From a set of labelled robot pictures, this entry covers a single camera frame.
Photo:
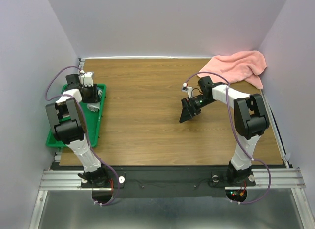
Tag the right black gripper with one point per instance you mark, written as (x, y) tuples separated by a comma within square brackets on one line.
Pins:
[(188, 109)]

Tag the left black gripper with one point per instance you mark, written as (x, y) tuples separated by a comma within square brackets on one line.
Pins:
[(95, 97)]

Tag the rabbit print towel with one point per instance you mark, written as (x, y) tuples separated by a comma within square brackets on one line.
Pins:
[(95, 107)]

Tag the pink towel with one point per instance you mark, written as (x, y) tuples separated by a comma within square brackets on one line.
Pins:
[(241, 66)]

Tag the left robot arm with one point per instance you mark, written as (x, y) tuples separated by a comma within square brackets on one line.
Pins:
[(69, 124)]

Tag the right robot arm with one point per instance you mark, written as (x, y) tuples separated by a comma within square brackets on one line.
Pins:
[(248, 118)]

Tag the green plastic tray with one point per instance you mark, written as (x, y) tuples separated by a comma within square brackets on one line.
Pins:
[(93, 120)]

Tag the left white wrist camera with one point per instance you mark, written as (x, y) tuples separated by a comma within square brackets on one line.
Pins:
[(86, 78)]

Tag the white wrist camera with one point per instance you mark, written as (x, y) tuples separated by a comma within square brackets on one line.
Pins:
[(187, 89), (86, 78)]

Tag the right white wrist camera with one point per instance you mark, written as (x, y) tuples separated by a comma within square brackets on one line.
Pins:
[(187, 89)]

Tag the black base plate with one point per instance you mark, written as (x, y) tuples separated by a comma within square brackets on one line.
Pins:
[(173, 181)]

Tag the aluminium frame rail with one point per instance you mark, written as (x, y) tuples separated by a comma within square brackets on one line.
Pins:
[(140, 127)]

